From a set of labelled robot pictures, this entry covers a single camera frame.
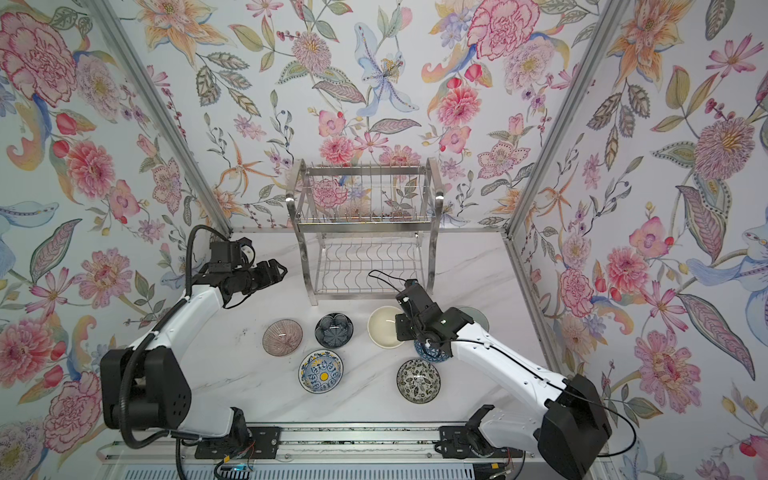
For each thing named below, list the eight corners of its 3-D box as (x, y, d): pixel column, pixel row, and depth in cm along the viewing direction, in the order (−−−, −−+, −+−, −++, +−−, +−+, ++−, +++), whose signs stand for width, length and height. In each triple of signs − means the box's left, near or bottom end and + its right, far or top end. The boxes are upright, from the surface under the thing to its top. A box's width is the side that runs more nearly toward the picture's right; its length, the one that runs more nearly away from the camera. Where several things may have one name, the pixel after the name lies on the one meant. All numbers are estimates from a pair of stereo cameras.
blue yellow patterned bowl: (298, 396, 82) (294, 391, 79) (305, 354, 90) (302, 348, 87) (342, 396, 82) (340, 391, 79) (345, 354, 90) (344, 348, 87)
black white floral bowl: (397, 404, 81) (397, 399, 78) (396, 365, 88) (396, 359, 84) (441, 404, 81) (443, 399, 78) (436, 365, 88) (439, 359, 85)
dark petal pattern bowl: (315, 348, 91) (313, 342, 87) (320, 319, 97) (318, 312, 94) (352, 348, 91) (351, 342, 88) (354, 319, 97) (353, 312, 94)
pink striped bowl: (263, 356, 90) (258, 350, 86) (271, 326, 96) (267, 319, 92) (300, 357, 90) (297, 350, 86) (306, 326, 96) (303, 319, 93)
